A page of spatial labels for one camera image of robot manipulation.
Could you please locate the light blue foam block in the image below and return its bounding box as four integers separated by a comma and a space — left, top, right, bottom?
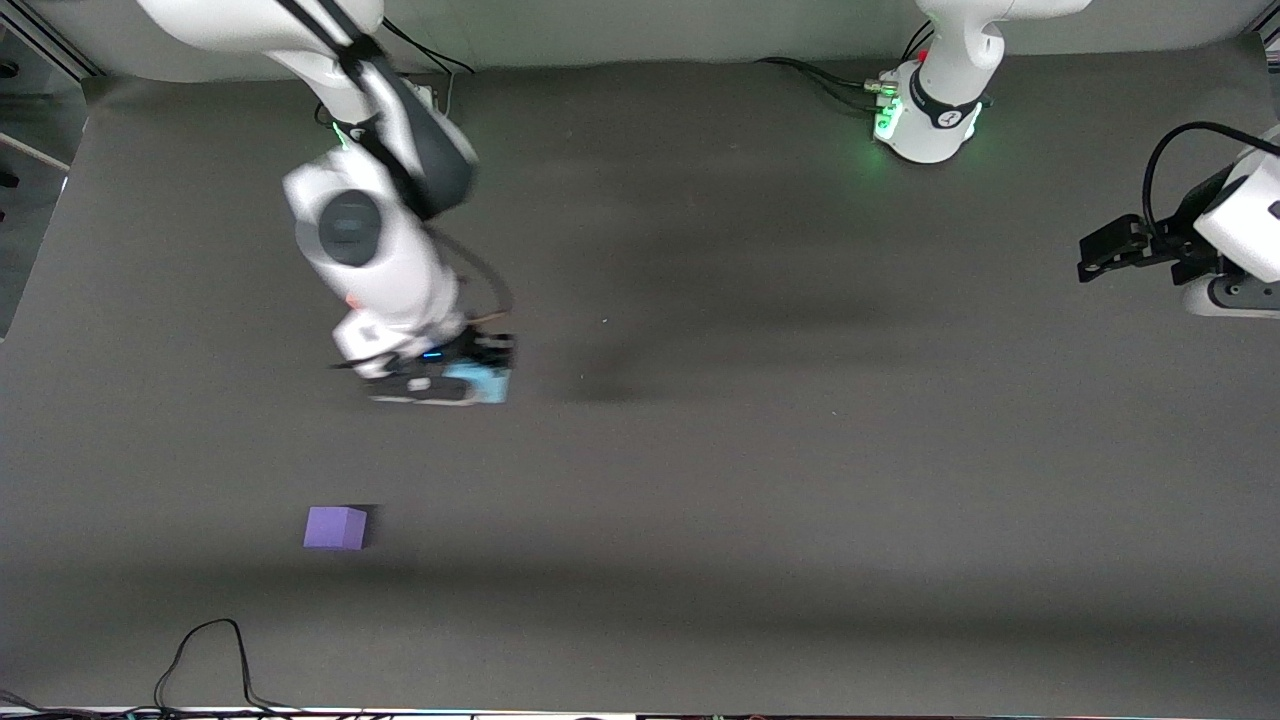
443, 361, 512, 406

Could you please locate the purple foam block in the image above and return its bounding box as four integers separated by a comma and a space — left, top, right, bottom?
303, 506, 369, 552

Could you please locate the dark grey table mat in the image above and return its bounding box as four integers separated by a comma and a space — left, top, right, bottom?
0, 35, 1280, 717

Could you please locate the black right base cable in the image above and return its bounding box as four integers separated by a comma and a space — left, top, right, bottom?
380, 18, 477, 113

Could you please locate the black base cable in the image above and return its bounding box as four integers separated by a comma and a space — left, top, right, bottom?
380, 18, 477, 113
754, 56, 896, 113

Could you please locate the thin black looped cable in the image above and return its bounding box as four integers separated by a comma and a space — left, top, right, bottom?
153, 618, 303, 716

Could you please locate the black left base cable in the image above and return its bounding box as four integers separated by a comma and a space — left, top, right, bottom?
754, 56, 896, 113

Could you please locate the aluminium frame rail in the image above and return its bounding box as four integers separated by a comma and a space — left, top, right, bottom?
0, 0, 103, 81

